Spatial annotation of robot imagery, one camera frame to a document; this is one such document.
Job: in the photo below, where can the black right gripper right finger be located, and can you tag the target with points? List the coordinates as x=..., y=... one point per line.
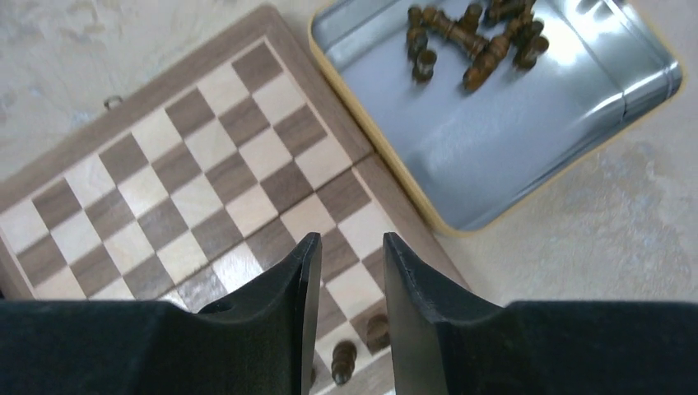
x=447, y=340

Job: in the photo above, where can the wooden chess board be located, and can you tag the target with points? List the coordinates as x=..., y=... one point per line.
x=204, y=179

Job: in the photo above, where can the dark wooden queen piece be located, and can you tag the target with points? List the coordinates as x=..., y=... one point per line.
x=487, y=61

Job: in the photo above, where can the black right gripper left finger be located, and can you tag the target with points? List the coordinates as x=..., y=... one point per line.
x=258, y=339

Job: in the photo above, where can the yellow metal tin tray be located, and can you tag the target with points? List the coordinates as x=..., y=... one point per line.
x=464, y=157

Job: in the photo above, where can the dark wooden king piece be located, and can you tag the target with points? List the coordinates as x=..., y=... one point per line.
x=436, y=20

